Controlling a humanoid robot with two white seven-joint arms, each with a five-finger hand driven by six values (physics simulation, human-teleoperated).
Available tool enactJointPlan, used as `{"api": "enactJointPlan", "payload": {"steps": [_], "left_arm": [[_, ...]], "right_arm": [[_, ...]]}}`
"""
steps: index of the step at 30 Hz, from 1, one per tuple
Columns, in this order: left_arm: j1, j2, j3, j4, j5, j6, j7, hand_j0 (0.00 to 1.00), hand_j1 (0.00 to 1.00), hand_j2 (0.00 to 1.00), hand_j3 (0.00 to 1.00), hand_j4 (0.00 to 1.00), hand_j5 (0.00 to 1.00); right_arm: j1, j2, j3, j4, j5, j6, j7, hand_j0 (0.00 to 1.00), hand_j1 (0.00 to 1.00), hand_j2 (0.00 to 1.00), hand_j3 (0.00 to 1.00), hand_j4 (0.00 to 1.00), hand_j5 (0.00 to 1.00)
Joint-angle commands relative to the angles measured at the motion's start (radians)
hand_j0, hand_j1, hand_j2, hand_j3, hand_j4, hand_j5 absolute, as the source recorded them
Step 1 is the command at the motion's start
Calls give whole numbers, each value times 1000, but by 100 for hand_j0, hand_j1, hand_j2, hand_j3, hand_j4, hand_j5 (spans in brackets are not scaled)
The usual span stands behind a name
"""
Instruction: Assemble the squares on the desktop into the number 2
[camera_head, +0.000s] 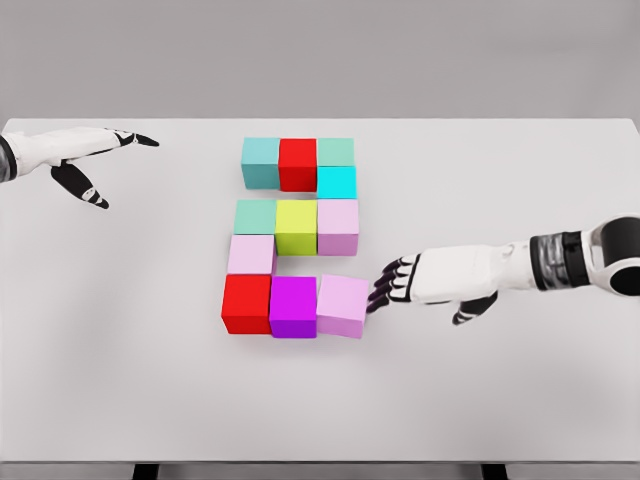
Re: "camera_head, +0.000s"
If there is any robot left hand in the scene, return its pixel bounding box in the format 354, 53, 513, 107
33, 126, 161, 211

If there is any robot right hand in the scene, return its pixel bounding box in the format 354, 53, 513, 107
365, 245, 501, 327

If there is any light pink cube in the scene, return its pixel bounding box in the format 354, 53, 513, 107
316, 199, 361, 257
315, 273, 371, 341
226, 234, 278, 276

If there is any cyan cube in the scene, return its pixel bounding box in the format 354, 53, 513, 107
316, 165, 359, 202

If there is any magenta cube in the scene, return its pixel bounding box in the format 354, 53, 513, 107
268, 275, 319, 340

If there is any yellow-green cube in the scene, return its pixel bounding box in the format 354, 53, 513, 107
273, 199, 319, 258

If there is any pale green cube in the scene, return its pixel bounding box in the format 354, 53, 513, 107
316, 137, 356, 169
233, 198, 279, 238

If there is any teal cube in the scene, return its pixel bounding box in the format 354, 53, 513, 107
241, 137, 281, 191

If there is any red cube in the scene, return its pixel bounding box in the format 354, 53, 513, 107
278, 138, 319, 193
220, 273, 273, 336

